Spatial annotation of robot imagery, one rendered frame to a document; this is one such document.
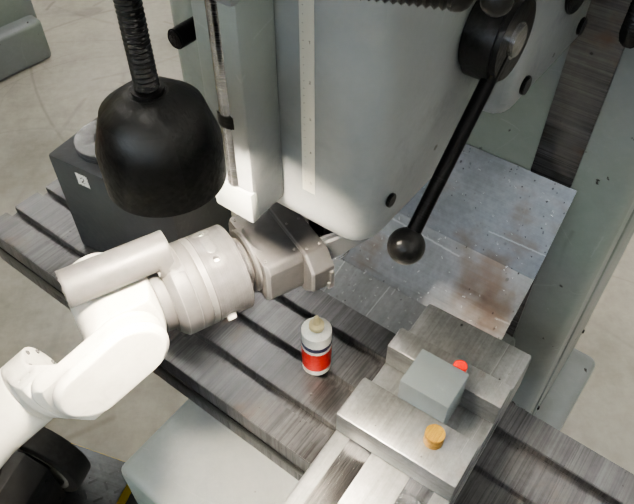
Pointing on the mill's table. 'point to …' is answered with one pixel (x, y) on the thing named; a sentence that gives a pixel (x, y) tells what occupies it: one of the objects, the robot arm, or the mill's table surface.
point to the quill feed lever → (411, 253)
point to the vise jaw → (405, 438)
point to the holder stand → (81, 188)
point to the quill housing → (358, 104)
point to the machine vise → (483, 374)
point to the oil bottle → (316, 345)
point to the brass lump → (434, 437)
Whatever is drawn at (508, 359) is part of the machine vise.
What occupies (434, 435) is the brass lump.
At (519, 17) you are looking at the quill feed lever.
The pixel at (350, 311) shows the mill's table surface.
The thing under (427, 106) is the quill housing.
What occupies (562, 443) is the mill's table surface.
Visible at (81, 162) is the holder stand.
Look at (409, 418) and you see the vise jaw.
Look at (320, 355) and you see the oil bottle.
